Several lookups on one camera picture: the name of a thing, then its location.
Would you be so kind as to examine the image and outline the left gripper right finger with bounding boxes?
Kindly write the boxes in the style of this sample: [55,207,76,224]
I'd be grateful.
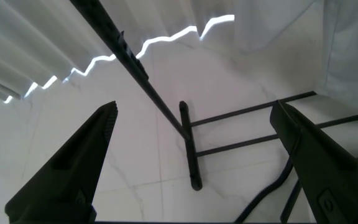
[269,100,358,223]

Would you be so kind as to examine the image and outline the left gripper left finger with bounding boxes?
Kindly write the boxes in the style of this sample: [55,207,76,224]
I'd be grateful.
[4,100,119,223]

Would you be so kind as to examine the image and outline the pale grey shorts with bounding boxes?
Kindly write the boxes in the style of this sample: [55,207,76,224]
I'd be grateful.
[233,0,358,116]

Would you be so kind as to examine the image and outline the black clothes rack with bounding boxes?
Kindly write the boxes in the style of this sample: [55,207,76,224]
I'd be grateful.
[69,0,358,192]

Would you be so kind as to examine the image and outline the white curtain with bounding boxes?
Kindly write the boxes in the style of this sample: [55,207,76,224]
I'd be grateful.
[0,0,236,108]

